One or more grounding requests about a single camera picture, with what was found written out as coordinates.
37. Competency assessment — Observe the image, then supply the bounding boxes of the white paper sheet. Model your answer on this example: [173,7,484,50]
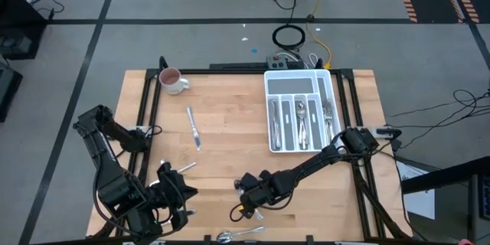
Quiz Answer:
[396,160,436,221]

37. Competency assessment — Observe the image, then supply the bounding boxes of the black cabinet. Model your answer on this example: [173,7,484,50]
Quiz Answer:
[0,0,49,60]

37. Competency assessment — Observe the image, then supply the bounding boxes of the black case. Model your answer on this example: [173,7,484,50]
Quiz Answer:
[0,64,24,122]

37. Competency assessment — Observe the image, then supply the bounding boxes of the white cutlery tray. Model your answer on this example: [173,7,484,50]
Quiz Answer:
[263,68,345,154]

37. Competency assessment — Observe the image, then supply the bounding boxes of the white mug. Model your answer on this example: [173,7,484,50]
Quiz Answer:
[158,66,191,96]

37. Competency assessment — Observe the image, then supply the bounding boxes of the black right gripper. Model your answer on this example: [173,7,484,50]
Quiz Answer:
[234,170,292,215]

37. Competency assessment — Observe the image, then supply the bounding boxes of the black coiled cable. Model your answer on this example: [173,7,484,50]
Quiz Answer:
[272,24,307,51]

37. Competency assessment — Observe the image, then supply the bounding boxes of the grey power strip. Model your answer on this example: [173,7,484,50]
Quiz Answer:
[266,55,289,70]

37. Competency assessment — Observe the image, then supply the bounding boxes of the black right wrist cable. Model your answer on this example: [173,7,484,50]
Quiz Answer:
[229,194,294,223]

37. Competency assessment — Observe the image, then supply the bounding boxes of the black desk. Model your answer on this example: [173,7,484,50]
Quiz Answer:
[400,156,490,196]

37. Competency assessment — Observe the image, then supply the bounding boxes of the silver fork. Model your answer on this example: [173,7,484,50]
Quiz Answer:
[322,100,336,145]
[186,104,202,152]
[323,101,337,145]
[323,99,337,145]
[322,99,335,143]

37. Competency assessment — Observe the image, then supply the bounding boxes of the black monitor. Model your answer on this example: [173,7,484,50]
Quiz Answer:
[469,174,490,244]

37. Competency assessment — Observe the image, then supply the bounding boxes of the black aluminium table frame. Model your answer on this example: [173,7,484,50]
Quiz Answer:
[86,55,413,245]

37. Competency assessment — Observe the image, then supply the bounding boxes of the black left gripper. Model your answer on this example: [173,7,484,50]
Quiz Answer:
[155,162,199,234]

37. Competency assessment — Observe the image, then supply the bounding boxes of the white cable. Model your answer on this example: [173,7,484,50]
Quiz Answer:
[275,51,319,68]

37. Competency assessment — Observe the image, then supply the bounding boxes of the black floor cable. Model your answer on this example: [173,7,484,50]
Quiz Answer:
[397,89,490,150]

